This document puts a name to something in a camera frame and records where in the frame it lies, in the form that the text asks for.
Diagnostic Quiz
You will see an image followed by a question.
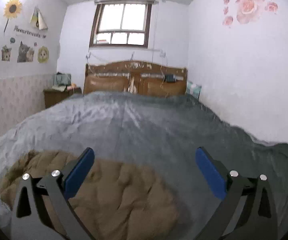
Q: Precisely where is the peeling wall poster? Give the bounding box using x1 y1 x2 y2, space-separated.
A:
30 7 48 30

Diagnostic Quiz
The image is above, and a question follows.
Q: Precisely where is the brown wooden headboard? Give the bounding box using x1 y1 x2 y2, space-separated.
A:
83 60 187 98

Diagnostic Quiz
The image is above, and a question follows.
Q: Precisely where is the sunflower wall sticker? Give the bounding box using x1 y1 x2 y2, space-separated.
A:
3 0 23 33

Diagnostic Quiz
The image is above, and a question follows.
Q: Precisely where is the black device on headboard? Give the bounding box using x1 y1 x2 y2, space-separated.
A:
164 74 176 83

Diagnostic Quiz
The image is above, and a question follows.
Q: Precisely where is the two grey cats sticker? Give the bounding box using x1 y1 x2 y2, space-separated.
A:
17 42 35 63

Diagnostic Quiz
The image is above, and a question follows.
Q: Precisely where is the grey plush bed blanket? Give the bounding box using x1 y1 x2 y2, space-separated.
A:
0 92 288 239

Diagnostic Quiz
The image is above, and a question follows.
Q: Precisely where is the teal bag on nightstand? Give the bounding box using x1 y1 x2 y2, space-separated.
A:
54 73 72 86

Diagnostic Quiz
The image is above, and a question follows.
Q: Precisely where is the brown padded jacket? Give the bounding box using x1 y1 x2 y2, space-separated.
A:
0 151 179 239

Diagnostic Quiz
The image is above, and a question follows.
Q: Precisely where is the small tabby kitten sticker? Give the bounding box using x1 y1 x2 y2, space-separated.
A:
1 45 12 61

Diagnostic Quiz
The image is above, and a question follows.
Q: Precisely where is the wall lettering sticker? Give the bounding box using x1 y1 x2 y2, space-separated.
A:
14 25 47 39

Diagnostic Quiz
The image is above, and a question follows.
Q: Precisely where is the round yellow cat sticker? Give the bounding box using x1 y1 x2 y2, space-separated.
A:
37 46 49 63

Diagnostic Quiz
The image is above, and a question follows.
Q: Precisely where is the pink rose wall sticker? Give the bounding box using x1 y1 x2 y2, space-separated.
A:
222 0 279 28

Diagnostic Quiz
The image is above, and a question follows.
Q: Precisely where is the wooden framed window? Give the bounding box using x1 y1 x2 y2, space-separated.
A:
89 2 152 48

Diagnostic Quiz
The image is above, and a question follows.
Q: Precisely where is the brown wooden nightstand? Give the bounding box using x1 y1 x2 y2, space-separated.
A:
43 87 82 108

